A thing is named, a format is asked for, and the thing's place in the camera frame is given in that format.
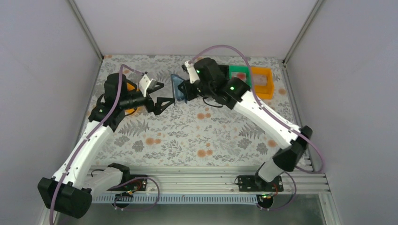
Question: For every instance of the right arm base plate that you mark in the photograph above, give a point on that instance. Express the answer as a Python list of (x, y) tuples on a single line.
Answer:
[(249, 183)]

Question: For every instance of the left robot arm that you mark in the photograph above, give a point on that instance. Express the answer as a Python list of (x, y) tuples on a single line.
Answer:
[(69, 190)]

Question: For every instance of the blue leather card holder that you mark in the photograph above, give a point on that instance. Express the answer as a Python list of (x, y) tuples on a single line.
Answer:
[(177, 94)]

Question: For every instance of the orange bin left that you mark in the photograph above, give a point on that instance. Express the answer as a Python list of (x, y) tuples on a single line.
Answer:
[(130, 102)]

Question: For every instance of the orange bin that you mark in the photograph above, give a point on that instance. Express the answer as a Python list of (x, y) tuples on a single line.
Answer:
[(130, 102), (264, 92)]

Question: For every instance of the green bin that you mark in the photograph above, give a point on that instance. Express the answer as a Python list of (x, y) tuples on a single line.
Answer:
[(235, 68)]

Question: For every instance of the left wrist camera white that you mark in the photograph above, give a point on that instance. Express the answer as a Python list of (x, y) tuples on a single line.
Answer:
[(146, 83)]

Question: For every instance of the white red card stack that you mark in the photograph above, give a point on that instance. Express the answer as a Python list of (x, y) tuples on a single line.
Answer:
[(241, 75)]

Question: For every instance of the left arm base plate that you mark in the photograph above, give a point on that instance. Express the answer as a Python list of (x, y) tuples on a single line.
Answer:
[(136, 182)]

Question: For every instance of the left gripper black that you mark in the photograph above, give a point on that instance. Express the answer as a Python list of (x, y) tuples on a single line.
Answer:
[(151, 103)]

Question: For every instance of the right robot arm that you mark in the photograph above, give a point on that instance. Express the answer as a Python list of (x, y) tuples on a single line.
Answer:
[(206, 79)]

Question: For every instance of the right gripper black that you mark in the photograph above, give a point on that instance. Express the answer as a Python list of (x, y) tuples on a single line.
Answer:
[(189, 90)]

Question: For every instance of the pale card stack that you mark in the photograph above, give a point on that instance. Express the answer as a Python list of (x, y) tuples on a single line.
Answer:
[(260, 80)]

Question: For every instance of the orange bin right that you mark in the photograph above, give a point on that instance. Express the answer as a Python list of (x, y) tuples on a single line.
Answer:
[(264, 92)]

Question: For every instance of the aluminium mounting rail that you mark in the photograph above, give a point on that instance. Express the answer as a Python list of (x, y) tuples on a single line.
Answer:
[(222, 179)]

